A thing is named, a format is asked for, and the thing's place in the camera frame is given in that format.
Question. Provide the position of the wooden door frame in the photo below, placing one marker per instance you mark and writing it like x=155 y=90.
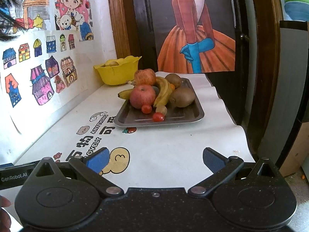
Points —
x=118 y=17

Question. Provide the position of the blue water bottle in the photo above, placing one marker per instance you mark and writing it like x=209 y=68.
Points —
x=293 y=2

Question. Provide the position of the yellow banana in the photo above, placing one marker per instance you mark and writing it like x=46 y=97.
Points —
x=164 y=94
x=125 y=94

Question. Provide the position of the cardboard box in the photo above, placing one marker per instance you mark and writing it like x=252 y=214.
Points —
x=293 y=154

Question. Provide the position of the person's left hand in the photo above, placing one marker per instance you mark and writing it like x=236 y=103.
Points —
x=4 y=201

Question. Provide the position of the small orange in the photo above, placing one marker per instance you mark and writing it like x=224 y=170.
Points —
x=172 y=86

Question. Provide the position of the colourful houses drawing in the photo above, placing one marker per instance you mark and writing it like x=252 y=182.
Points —
x=36 y=77

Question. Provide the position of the large red apple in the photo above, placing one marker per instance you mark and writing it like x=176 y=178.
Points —
x=142 y=96

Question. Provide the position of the grey white panel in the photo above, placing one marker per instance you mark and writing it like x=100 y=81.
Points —
x=294 y=65

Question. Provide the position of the girl with teddy drawing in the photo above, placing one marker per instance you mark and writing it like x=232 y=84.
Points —
x=72 y=9

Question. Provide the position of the yellow plastic bowl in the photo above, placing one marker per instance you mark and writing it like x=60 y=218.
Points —
x=115 y=76

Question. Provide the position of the laughing boy drawing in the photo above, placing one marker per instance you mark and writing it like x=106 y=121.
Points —
x=36 y=9

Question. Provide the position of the small round brown fruit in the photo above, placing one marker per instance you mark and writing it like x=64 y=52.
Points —
x=163 y=110

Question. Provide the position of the brown kiwi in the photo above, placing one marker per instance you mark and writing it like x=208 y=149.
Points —
x=173 y=80
x=182 y=97

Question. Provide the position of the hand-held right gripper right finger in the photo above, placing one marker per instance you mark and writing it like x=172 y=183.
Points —
x=213 y=160

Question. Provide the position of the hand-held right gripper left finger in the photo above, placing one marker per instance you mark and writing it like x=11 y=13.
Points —
x=97 y=160

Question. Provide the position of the metal tray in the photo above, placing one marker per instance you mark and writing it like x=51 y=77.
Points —
x=183 y=116

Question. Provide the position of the yellowish fruit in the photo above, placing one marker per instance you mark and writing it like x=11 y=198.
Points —
x=111 y=63

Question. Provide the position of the person's dark hair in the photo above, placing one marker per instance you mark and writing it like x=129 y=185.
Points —
x=7 y=17

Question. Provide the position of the orange dress poster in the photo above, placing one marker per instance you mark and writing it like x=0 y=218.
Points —
x=193 y=33

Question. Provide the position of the dark door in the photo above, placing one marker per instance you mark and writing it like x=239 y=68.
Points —
x=144 y=29

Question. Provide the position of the small red apple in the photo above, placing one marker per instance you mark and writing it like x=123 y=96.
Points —
x=144 y=77

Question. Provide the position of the red cherry tomato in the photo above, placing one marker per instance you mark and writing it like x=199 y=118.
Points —
x=146 y=109
x=158 y=117

